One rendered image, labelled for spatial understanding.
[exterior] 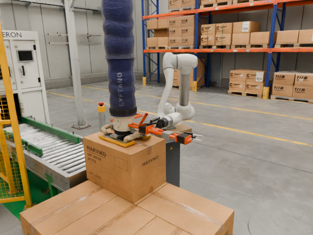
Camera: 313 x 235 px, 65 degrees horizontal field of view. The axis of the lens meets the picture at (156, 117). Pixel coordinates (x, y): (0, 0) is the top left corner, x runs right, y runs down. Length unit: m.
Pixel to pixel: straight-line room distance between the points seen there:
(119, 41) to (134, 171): 0.95
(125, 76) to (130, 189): 0.85
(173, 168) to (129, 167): 1.09
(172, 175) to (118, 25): 1.74
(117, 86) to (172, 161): 1.24
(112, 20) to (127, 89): 0.50
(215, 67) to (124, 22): 9.18
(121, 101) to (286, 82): 7.20
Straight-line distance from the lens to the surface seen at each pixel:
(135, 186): 1.92
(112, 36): 1.88
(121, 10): 1.88
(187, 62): 2.31
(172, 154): 2.77
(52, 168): 2.57
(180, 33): 10.24
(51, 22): 12.20
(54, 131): 3.63
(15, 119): 2.81
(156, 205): 1.95
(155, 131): 1.79
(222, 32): 9.42
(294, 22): 10.01
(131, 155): 1.78
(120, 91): 1.90
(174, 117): 2.06
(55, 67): 12.14
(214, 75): 10.94
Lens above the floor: 1.67
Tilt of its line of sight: 16 degrees down
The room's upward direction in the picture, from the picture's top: 1 degrees counter-clockwise
